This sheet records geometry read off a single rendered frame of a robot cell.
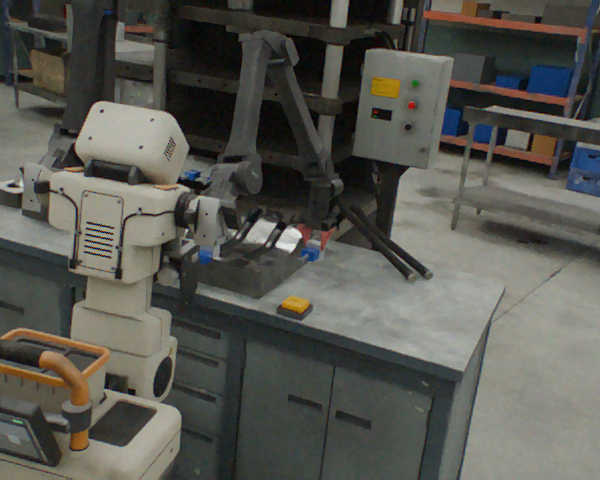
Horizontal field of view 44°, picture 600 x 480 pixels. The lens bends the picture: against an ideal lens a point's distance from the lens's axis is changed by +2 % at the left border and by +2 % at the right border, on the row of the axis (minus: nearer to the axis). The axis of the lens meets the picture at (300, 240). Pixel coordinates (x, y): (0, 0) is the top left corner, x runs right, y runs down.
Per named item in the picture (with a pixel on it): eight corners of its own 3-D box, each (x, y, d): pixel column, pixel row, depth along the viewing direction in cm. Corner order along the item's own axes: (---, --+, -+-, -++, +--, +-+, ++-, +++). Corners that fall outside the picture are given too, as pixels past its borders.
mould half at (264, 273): (259, 299, 217) (263, 257, 212) (184, 278, 226) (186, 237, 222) (322, 251, 261) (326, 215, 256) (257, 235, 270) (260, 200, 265)
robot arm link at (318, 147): (247, 50, 191) (283, 44, 185) (256, 38, 194) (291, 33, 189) (301, 180, 216) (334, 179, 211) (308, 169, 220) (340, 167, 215)
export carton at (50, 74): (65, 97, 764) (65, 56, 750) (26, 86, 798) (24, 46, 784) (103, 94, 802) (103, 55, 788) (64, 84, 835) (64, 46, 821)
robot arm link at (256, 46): (234, 19, 185) (268, 13, 180) (262, 46, 197) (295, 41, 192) (207, 189, 175) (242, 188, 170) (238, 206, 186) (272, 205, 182)
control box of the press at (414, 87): (383, 418, 309) (442, 61, 260) (316, 396, 320) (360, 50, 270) (398, 394, 328) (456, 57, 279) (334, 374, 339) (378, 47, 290)
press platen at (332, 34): (347, 85, 263) (354, 29, 257) (55, 35, 308) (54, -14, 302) (410, 68, 335) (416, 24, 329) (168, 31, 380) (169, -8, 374)
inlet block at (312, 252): (306, 271, 212) (308, 254, 210) (290, 267, 214) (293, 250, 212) (323, 259, 224) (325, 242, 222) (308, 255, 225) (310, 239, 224)
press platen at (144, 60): (338, 154, 272) (344, 102, 265) (57, 97, 317) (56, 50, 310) (402, 124, 344) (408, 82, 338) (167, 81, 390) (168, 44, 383)
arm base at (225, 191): (184, 199, 166) (234, 208, 163) (197, 172, 171) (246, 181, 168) (193, 221, 173) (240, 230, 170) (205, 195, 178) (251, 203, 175)
